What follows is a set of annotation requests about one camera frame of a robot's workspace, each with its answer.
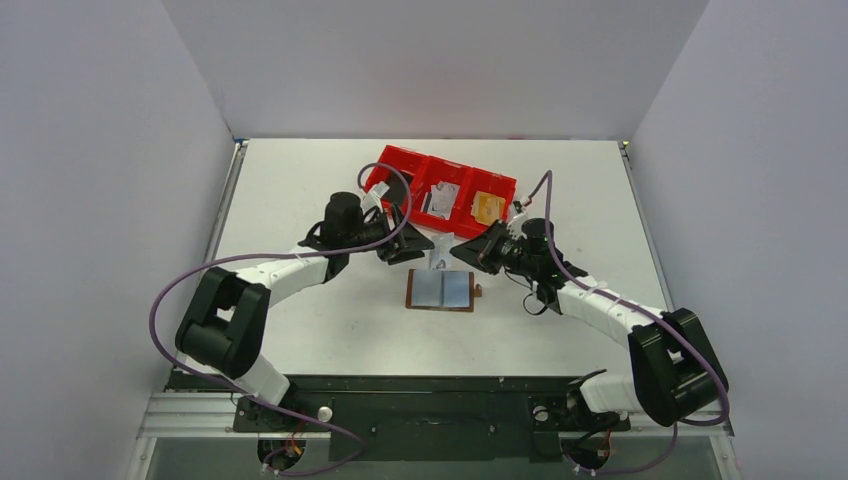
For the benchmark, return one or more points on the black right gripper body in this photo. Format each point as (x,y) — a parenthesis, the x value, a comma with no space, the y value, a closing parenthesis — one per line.
(490,249)

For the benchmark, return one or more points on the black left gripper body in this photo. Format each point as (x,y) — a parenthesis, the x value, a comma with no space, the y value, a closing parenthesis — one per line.
(367,233)

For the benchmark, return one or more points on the white grey credit card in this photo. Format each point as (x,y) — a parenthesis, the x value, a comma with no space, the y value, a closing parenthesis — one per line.
(440,257)

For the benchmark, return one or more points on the brown leather card holder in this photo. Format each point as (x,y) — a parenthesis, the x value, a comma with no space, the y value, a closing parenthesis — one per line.
(442,290)

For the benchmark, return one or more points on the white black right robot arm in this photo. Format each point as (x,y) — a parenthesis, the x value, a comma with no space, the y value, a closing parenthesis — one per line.
(674,370)

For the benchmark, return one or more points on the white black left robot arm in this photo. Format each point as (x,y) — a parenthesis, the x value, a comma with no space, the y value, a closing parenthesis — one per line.
(225,322)

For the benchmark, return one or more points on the yellow card in bin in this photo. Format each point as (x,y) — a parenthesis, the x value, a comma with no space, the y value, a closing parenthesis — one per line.
(487,207)

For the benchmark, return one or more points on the white grey cards in bin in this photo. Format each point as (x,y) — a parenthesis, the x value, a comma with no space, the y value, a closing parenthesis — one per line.
(440,200)

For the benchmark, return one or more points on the black card in bin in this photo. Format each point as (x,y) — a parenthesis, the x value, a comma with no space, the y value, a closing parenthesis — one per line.
(397,192)

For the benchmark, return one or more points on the red three-compartment plastic bin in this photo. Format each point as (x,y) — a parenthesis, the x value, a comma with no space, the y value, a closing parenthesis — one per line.
(425,171)

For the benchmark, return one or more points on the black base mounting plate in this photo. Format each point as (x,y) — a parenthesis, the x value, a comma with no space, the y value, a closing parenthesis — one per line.
(541,421)

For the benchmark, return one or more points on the aluminium front rail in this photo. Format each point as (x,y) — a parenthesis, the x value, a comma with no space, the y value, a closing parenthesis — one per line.
(216,415)

